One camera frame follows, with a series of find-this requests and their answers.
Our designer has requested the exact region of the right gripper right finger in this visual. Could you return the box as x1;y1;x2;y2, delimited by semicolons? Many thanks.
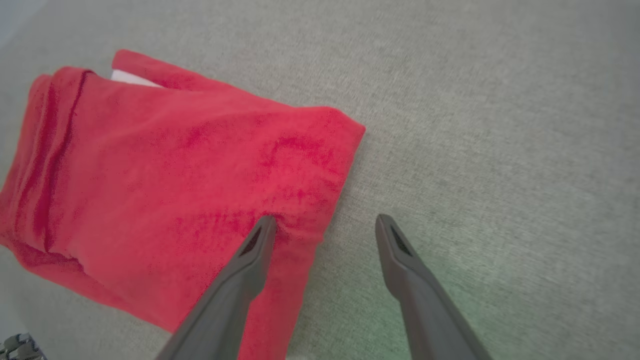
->
375;214;493;360

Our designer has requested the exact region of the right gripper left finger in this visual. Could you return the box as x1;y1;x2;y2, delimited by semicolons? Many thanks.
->
156;215;278;360

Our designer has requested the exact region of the red garment with white trim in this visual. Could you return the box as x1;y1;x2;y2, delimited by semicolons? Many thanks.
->
0;49;366;360

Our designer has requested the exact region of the grey ribbed object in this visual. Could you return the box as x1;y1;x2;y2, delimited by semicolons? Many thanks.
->
0;332;47;360

